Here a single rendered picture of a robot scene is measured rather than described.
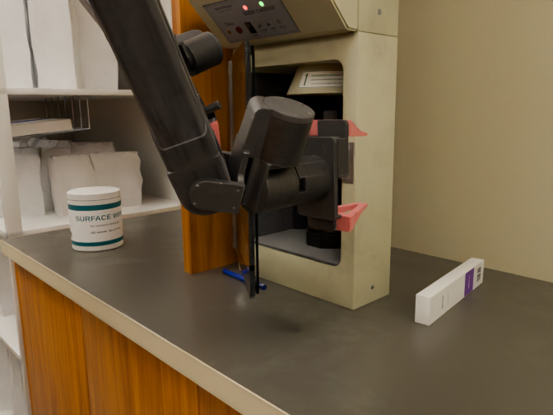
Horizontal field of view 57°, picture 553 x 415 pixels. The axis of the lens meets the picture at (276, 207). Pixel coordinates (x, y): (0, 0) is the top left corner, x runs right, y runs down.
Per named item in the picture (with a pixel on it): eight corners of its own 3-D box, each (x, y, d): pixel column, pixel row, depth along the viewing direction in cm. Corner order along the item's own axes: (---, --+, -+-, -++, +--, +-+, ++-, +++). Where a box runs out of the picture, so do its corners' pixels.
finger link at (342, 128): (384, 117, 66) (337, 120, 60) (384, 171, 68) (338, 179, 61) (344, 118, 71) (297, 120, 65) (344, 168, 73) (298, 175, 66)
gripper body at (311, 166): (343, 136, 61) (300, 140, 56) (344, 218, 63) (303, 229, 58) (305, 135, 66) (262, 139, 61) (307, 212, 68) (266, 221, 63)
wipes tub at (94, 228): (110, 236, 143) (106, 184, 140) (132, 244, 134) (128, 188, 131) (63, 245, 134) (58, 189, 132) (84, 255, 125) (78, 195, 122)
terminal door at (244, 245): (239, 249, 110) (234, 58, 102) (255, 301, 80) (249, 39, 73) (235, 249, 110) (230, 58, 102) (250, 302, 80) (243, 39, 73)
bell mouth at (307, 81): (327, 95, 111) (327, 70, 110) (396, 94, 98) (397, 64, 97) (267, 95, 99) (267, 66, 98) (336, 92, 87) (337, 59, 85)
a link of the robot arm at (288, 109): (182, 170, 60) (186, 208, 53) (199, 76, 54) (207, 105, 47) (277, 182, 64) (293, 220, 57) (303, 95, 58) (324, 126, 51)
